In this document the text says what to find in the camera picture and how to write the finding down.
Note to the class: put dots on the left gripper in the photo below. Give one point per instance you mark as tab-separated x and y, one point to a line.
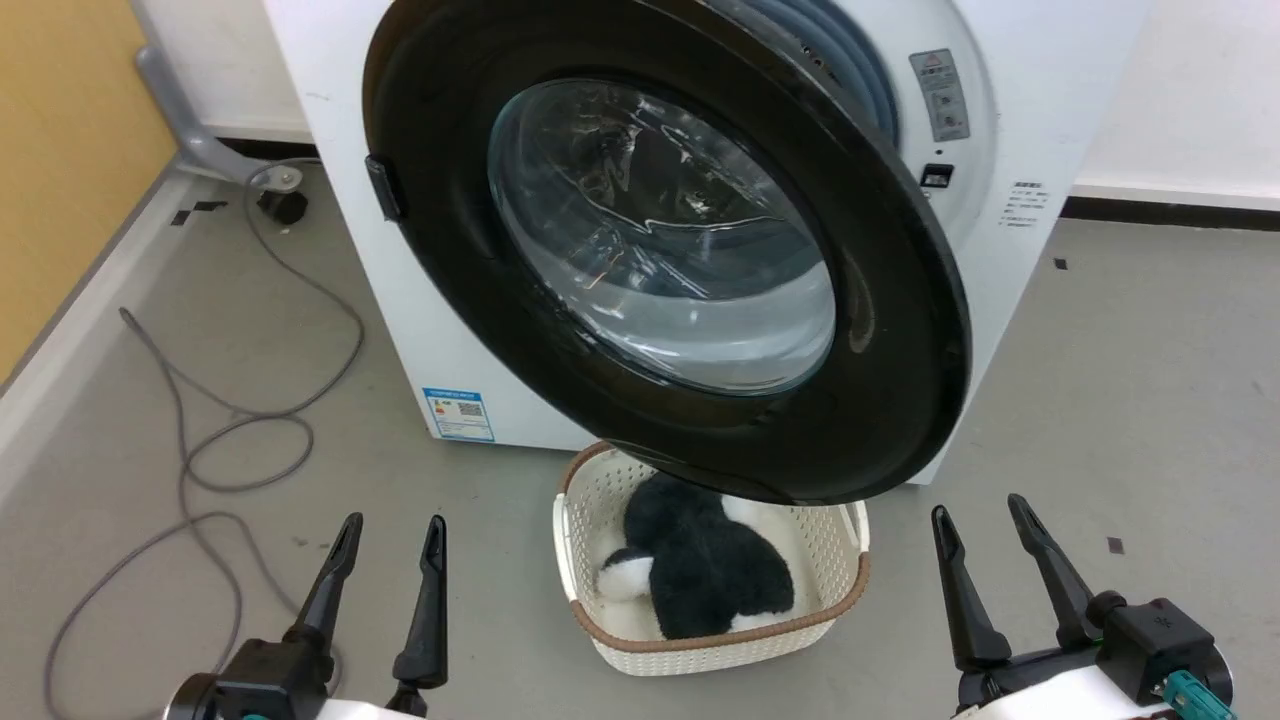
265	680

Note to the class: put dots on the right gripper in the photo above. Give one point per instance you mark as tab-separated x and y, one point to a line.
1150	650

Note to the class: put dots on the black round washer door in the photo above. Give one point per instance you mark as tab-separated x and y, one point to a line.
900	300

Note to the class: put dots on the black door latch socket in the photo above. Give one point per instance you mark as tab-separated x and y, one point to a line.
936	176

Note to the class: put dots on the white front-load washing machine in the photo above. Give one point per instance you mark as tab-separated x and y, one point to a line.
335	110

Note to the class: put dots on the blue energy label sticker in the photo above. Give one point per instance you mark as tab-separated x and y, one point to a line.
458	414

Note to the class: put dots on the black and white plush toy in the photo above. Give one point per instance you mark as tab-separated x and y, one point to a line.
710	580

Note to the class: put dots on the white woven laundry basket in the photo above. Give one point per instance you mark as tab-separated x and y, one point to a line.
700	655

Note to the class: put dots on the small printed text sticker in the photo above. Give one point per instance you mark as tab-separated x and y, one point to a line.
1025	203

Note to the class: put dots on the black round floor foot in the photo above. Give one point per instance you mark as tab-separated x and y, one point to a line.
285	207

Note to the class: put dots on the grey warning label sticker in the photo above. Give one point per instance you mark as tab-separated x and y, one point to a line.
940	95

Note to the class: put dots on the grey rubber drum gasket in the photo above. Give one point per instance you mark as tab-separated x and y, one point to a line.
850	50

